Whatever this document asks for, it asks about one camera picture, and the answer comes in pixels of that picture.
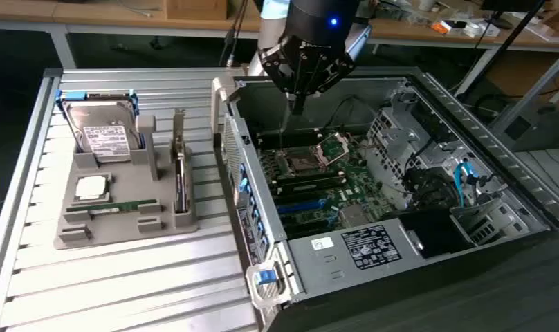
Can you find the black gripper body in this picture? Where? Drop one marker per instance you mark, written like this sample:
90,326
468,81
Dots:
316,20

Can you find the graphics card with metal bracket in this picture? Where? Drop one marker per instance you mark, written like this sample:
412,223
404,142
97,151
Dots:
181,173

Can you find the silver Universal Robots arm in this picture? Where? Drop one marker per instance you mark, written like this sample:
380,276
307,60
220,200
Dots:
269,38

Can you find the metal socket cover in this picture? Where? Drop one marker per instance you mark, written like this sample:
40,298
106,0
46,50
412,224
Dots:
332,147

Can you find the brown cardboard box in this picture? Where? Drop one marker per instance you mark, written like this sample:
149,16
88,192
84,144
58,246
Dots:
194,8

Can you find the CPU socket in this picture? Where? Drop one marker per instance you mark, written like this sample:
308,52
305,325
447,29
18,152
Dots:
300,162

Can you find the perforated case fan grille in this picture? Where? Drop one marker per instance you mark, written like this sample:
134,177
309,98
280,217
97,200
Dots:
233,155

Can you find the small orange box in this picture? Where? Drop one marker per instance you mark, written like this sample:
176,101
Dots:
445,27

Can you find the green motherboard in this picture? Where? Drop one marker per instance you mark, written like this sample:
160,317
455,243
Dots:
357,180

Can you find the small white box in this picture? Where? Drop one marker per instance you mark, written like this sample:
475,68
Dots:
482,30

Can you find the black slanted pole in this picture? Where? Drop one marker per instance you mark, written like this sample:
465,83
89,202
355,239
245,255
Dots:
500,52

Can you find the silver chipset heat sink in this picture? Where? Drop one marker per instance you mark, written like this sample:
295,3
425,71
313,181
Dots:
355,215

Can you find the hard disk in blue carrier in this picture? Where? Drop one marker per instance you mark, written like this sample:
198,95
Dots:
101,131

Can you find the black expansion slot blue latch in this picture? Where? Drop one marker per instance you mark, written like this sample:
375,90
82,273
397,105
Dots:
309,229

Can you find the green RAM stick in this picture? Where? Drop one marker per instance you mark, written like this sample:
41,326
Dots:
122,205

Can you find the silver CPU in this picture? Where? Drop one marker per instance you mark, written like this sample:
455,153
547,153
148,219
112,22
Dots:
90,188

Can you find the grey metal disk bay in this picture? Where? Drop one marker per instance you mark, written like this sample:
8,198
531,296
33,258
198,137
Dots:
487,221

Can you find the grey printed parts rack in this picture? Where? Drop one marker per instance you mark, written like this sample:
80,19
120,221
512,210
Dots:
117,224

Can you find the grey power supply unit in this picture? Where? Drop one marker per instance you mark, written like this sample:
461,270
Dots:
325,273

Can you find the clear latch with blue tab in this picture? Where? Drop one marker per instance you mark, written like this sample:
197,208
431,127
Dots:
265,280

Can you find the open PC case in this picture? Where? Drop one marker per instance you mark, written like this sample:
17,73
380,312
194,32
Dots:
399,304

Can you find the wooden desk grey frame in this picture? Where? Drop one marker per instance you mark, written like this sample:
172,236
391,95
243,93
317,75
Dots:
76,15
399,34

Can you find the aluminium profile frame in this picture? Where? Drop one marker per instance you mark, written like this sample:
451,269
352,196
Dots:
538,103

